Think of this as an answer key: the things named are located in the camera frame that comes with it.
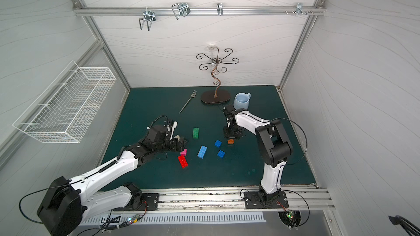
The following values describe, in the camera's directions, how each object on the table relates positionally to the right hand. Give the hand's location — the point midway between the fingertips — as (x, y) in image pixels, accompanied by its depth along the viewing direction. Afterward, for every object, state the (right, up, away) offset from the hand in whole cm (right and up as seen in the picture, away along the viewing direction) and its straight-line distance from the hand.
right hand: (230, 137), depth 94 cm
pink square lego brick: (-26, -7, -7) cm, 28 cm away
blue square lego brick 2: (-6, -8, -7) cm, 12 cm away
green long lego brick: (-21, +3, +2) cm, 21 cm away
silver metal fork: (-25, +26, +21) cm, 42 cm away
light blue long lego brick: (-16, -7, -6) cm, 19 cm away
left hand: (-26, +1, -12) cm, 29 cm away
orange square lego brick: (0, -2, -4) cm, 4 cm away
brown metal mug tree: (-11, +24, +21) cm, 34 cm away
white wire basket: (-74, +16, -26) cm, 80 cm away
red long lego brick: (-26, -10, -9) cm, 30 cm away
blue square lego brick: (-8, -3, -3) cm, 9 cm away
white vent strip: (-28, -31, -24) cm, 48 cm away
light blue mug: (+9, +21, +16) cm, 28 cm away
